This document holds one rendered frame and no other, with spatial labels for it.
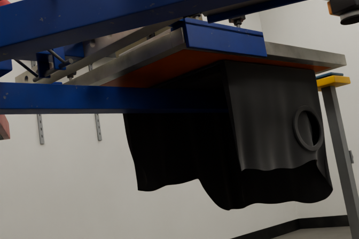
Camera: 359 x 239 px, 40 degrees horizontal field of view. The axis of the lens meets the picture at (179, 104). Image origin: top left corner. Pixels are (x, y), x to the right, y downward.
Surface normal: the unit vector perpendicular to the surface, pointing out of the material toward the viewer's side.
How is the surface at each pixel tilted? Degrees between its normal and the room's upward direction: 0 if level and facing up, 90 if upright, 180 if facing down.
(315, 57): 90
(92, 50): 90
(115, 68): 90
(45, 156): 90
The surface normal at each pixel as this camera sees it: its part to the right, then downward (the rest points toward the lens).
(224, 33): 0.69, -0.22
